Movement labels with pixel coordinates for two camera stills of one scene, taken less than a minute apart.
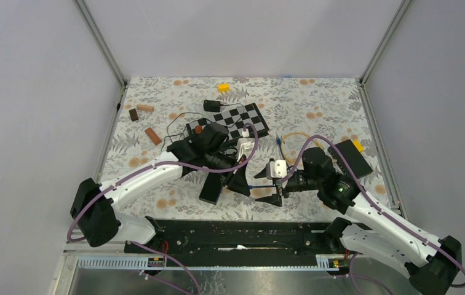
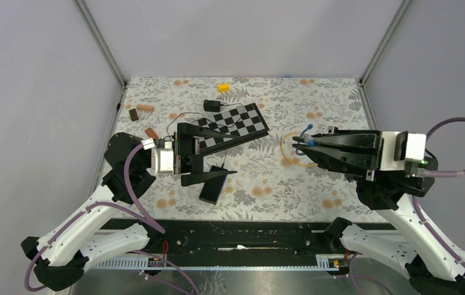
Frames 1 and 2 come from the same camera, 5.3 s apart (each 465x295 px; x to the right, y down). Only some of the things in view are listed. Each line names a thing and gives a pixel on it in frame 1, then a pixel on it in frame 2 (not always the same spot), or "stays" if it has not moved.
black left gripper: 238,182 to 186,155
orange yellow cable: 294,133 stays
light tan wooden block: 144,107 stays
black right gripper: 274,199 to 357,150
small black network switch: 212,188 stays
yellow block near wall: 224,87 stays
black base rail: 237,238 stays
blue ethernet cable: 279,144 to 309,139
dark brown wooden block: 133,114 stays
